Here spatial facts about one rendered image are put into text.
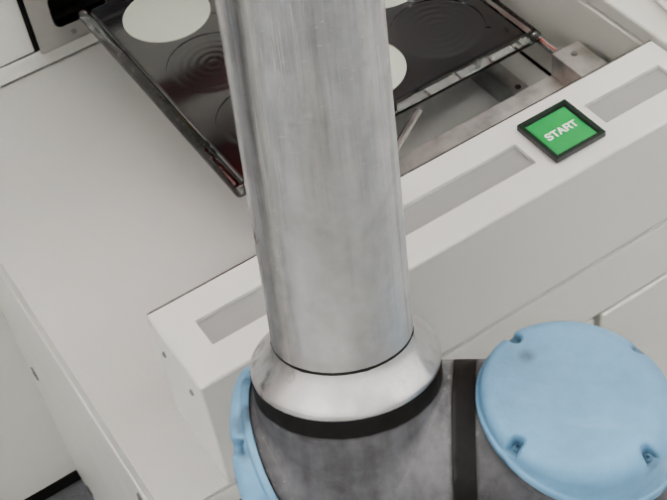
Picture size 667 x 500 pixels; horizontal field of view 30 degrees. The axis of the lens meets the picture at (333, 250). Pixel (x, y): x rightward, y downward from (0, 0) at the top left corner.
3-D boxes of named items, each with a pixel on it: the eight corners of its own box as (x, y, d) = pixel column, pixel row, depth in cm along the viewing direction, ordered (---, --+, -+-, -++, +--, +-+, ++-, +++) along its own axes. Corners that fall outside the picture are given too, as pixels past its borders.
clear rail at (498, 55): (231, 194, 121) (229, 184, 120) (535, 35, 132) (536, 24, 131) (238, 202, 120) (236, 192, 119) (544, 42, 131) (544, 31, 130)
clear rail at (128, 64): (75, 18, 142) (72, 8, 141) (87, 13, 142) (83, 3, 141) (238, 202, 120) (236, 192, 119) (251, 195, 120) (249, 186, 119)
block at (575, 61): (550, 74, 129) (551, 52, 127) (576, 61, 130) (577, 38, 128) (602, 115, 124) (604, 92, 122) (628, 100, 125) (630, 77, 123)
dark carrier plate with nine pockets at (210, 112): (91, 13, 141) (90, 9, 141) (343, -101, 152) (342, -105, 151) (243, 182, 121) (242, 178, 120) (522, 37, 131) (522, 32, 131)
